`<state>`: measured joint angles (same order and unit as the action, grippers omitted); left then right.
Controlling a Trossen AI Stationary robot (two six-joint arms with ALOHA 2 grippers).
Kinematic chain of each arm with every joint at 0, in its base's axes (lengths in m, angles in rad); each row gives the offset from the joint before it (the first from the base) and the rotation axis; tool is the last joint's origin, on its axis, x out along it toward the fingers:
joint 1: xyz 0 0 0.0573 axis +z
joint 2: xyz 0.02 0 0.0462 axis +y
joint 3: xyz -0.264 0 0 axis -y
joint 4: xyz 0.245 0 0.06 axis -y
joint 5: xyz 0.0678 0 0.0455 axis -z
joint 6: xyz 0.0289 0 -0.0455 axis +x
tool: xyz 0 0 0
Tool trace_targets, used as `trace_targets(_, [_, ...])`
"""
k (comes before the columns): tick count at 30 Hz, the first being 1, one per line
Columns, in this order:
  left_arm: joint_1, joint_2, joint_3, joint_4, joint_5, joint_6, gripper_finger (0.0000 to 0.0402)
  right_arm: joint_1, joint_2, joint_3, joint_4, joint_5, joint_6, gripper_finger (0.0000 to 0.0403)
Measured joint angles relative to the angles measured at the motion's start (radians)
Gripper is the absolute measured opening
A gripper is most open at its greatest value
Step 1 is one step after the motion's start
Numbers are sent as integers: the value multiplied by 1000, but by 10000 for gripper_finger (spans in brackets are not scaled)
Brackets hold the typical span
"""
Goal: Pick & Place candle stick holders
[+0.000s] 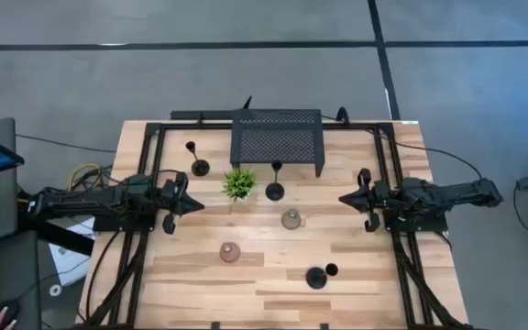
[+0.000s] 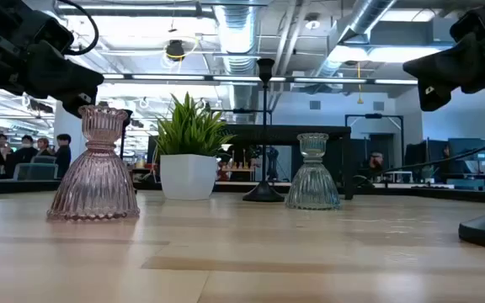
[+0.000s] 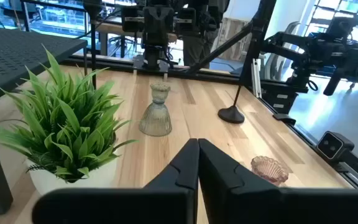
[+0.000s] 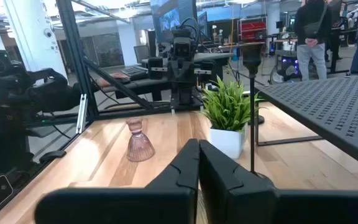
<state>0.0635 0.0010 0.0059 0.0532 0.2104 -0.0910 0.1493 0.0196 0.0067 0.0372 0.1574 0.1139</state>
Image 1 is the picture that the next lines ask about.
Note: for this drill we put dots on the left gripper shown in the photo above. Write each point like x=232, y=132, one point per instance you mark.
x=172, y=197

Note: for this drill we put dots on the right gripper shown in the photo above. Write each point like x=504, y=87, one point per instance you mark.
x=374, y=199

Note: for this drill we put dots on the black metal candlestick holder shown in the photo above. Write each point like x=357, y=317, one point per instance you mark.
x=200, y=168
x=315, y=278
x=274, y=191

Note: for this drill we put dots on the pink glass candle holder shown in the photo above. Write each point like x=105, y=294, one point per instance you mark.
x=229, y=253

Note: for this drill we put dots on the green glass candle holder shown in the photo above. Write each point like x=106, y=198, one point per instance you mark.
x=290, y=220

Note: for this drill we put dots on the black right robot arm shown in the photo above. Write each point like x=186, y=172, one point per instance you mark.
x=452, y=194

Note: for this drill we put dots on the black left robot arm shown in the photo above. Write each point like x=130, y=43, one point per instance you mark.
x=85, y=201

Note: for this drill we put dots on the green plant in white pot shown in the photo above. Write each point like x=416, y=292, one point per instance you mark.
x=238, y=183

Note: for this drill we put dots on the black perforated metal shelf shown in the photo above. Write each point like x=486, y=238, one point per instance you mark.
x=275, y=137

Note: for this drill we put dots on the white paper sheet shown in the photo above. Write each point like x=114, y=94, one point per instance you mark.
x=69, y=266

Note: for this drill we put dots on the black stand leg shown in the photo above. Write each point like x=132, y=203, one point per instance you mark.
x=58, y=236

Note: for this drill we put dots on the white tape roll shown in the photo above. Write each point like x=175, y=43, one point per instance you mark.
x=51, y=290

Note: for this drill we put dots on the black computer mouse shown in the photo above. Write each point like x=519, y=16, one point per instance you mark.
x=11, y=308

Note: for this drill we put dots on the black aluminium table frame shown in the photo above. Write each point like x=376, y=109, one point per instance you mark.
x=177, y=126

